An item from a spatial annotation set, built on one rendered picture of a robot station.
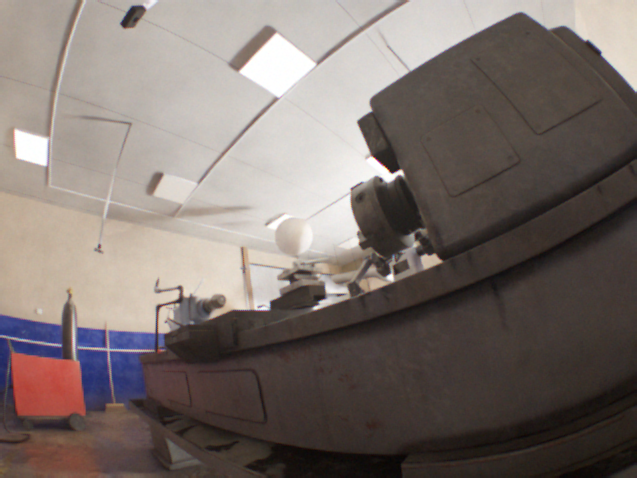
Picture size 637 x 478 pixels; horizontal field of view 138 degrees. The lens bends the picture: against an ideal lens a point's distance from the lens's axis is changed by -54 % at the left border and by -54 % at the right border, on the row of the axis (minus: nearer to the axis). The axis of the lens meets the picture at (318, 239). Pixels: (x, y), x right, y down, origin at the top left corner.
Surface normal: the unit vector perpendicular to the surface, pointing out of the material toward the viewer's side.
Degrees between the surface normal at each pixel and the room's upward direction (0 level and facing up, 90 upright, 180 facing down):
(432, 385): 90
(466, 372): 90
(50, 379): 90
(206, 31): 180
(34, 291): 90
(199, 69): 180
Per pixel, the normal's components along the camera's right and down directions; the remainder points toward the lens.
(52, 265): 0.73, -0.40
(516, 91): -0.65, -0.18
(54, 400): 0.91, -0.32
